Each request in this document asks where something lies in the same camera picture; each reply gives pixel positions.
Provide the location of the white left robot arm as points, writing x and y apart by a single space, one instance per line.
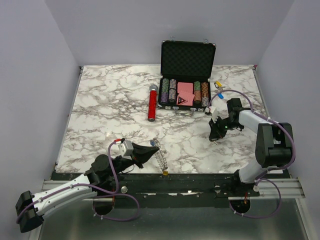
100 181

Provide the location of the purple chip stack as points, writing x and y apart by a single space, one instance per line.
164 97

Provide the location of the pink playing card deck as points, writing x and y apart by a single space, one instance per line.
185 87

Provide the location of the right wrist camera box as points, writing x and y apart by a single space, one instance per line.
213 112

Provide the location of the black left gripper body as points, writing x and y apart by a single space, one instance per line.
123 164

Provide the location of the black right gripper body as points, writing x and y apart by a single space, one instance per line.
226 124

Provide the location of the orange blue lower chip stack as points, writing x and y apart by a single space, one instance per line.
172 95

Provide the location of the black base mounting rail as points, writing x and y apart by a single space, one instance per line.
197 190

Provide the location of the red chip stack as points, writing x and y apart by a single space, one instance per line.
197 97

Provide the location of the black triangular all-in button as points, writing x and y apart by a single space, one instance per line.
180 100

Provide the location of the round metal keyring disc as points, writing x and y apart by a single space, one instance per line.
160 156

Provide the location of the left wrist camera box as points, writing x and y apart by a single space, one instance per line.
126 148

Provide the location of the green blue chip stack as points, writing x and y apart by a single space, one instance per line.
165 85

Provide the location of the green chip stack right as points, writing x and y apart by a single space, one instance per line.
197 86

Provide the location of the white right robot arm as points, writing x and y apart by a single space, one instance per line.
274 141

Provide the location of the red glitter microphone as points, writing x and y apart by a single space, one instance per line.
153 92

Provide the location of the loose pink playing cards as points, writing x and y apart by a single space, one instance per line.
189 97

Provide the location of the orange black chip stack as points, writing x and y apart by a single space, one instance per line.
204 90

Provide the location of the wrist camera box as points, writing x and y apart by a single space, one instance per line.
126 148
213 112

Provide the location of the blue key tag far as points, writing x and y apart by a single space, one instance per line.
220 95

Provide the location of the black poker chip case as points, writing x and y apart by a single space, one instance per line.
188 62

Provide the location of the yellow key tag on disc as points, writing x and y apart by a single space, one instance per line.
165 173

